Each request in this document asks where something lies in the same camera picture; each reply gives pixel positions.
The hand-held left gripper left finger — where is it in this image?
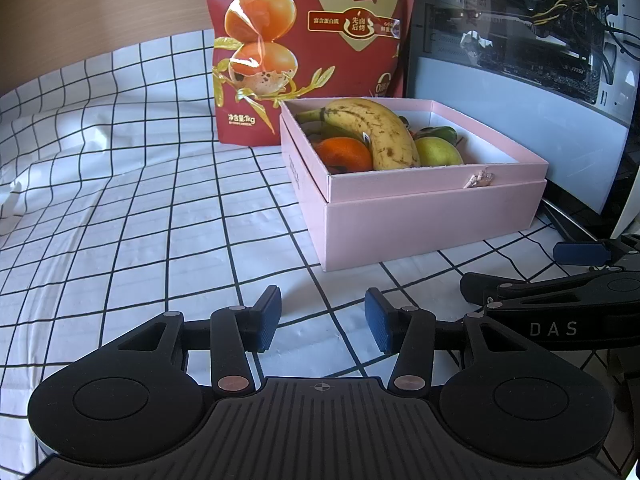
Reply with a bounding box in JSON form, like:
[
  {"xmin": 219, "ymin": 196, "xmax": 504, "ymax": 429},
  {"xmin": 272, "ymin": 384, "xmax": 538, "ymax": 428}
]
[{"xmin": 114, "ymin": 285, "xmax": 282, "ymax": 395}]

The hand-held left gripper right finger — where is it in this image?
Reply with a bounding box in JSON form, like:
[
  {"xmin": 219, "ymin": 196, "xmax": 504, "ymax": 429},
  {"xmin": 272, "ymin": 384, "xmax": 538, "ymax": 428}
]
[{"xmin": 364, "ymin": 287, "xmax": 526, "ymax": 395}]

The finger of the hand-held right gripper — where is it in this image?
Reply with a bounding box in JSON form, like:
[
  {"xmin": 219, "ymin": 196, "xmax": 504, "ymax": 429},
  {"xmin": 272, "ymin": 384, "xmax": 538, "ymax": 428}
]
[
  {"xmin": 553, "ymin": 234, "xmax": 640, "ymax": 266},
  {"xmin": 460, "ymin": 266, "xmax": 640, "ymax": 317}
]

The pink cardboard box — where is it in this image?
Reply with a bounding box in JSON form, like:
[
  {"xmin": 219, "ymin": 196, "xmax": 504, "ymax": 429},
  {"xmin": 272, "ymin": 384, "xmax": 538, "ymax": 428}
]
[{"xmin": 279, "ymin": 98, "xmax": 550, "ymax": 273}]

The orange tangerine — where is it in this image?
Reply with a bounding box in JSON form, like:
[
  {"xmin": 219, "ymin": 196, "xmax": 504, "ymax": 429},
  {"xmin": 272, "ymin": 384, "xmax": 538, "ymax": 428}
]
[{"xmin": 312, "ymin": 136, "xmax": 374, "ymax": 173}]

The green pear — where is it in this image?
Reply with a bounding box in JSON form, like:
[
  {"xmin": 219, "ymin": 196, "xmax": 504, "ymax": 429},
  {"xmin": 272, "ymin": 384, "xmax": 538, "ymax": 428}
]
[{"xmin": 414, "ymin": 136, "xmax": 465, "ymax": 167}]

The tangerine with green leaves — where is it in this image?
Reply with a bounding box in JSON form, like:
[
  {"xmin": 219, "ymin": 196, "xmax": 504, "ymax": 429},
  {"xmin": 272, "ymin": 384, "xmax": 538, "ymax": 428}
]
[{"xmin": 414, "ymin": 126, "xmax": 458, "ymax": 147}]

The white black-checked tablecloth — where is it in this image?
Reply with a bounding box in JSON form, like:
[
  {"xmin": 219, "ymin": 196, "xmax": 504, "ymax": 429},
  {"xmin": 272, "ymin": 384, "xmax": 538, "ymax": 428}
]
[{"xmin": 0, "ymin": 29, "xmax": 640, "ymax": 480}]

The glass-sided computer case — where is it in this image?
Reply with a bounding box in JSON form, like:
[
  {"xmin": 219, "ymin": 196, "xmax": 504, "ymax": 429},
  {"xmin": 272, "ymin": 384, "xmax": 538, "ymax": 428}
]
[{"xmin": 402, "ymin": 0, "xmax": 640, "ymax": 233}]

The red snack bag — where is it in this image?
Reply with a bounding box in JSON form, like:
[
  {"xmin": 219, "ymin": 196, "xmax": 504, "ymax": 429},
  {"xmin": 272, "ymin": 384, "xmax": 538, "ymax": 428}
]
[{"xmin": 206, "ymin": 0, "xmax": 420, "ymax": 147}]

